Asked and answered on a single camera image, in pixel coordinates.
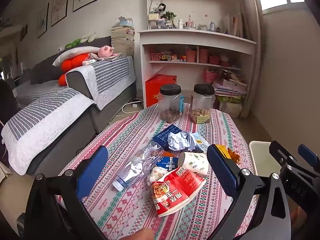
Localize stack of magazines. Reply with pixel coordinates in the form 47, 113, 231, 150
111, 26, 135, 57

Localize pink basket with handle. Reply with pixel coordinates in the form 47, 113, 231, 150
203, 70, 218, 84

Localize white plastic waste bin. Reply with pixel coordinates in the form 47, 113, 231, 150
249, 140, 282, 176

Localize clear plastic bag with nuts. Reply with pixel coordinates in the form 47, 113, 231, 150
132, 141, 165, 167

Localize blue-label clear jar black lid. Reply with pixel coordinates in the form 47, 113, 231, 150
158, 84, 185, 123

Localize dark blue cardboard box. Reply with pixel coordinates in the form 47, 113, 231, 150
152, 124, 184, 152

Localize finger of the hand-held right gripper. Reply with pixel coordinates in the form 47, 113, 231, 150
298, 144, 320, 174
269, 140, 300, 172

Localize red instant noodle cup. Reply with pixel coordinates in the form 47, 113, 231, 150
150, 167, 207, 218

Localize leaning books on shelf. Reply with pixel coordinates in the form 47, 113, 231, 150
222, 14, 245, 38

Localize grey sofa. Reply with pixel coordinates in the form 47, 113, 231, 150
0, 36, 137, 178

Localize red cardboard box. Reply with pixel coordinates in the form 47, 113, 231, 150
145, 74, 177, 108

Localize green plush toy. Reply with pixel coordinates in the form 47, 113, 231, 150
65, 39, 82, 50

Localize folded newspaper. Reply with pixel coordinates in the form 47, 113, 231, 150
92, 52, 123, 62

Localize white plush toy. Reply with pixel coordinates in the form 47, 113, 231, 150
80, 32, 97, 43

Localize light blue tissue box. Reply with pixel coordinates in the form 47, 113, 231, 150
115, 17, 134, 28

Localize small blue white carton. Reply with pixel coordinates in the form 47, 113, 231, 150
156, 156, 179, 170

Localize white leaf-print paper cup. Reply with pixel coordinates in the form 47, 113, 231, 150
178, 151, 210, 177

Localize green-label clear jar black lid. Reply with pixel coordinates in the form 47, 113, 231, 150
189, 84, 215, 124

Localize yellow snack wrapper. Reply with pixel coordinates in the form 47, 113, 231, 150
215, 144, 232, 159

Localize orange cushion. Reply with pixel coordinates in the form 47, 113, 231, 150
58, 54, 91, 86

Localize white power strip with cable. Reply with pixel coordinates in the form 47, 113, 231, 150
122, 99, 143, 113

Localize beige curtain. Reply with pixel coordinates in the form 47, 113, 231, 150
235, 0, 263, 118

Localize dark-haired figurine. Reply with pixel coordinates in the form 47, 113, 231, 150
150, 3, 167, 15

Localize green flat box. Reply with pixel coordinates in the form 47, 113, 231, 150
217, 96, 243, 104

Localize crushed clear plastic bottle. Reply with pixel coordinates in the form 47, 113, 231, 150
112, 155, 155, 191

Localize person's left hand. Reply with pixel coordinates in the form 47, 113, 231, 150
126, 227, 154, 240

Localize white bookshelf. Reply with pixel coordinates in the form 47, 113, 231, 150
139, 0, 258, 110

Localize tied stack of papers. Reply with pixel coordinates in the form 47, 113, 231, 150
212, 71, 248, 97

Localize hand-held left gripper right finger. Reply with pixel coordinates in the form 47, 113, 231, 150
207, 144, 292, 240

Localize white pillow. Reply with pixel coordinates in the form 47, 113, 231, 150
52, 46, 100, 67

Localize pink plush toy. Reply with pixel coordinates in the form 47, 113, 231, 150
97, 45, 118, 58

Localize patterned pink green tablecloth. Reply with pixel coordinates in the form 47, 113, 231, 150
56, 102, 258, 240

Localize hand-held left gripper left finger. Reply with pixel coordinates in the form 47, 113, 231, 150
24, 145, 109, 240

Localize white stuffed bag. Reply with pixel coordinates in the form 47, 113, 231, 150
220, 102, 243, 118

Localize clear bag of nut shells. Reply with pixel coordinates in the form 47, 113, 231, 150
147, 166, 168, 187

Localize light blue packet yellow label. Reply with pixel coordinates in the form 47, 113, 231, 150
194, 133, 209, 152

